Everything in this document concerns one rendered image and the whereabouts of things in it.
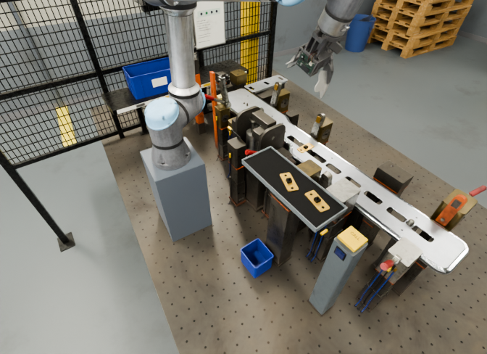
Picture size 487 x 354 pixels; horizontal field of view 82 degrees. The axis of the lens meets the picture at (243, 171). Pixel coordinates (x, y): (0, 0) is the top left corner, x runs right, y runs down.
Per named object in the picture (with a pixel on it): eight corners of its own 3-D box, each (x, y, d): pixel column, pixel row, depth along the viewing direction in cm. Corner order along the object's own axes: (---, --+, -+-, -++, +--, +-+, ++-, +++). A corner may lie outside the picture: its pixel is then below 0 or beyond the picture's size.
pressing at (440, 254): (476, 244, 97) (478, 241, 96) (443, 281, 88) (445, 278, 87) (243, 88, 178) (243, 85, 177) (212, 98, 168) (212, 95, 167)
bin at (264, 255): (272, 267, 121) (275, 256, 115) (254, 280, 117) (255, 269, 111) (257, 248, 128) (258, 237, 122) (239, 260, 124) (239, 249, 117)
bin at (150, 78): (186, 86, 169) (183, 65, 160) (135, 100, 158) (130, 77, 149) (176, 76, 179) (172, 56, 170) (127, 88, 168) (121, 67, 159)
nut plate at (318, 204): (330, 208, 86) (331, 206, 85) (320, 212, 85) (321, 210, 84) (313, 190, 92) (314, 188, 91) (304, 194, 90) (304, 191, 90)
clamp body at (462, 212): (435, 250, 128) (483, 198, 103) (419, 267, 122) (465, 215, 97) (418, 237, 133) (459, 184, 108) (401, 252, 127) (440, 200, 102)
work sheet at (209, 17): (225, 43, 191) (224, -11, 170) (196, 50, 181) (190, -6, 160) (224, 42, 192) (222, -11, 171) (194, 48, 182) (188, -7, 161)
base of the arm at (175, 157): (159, 175, 105) (153, 154, 98) (147, 152, 114) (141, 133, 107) (196, 162, 110) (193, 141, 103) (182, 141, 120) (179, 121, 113)
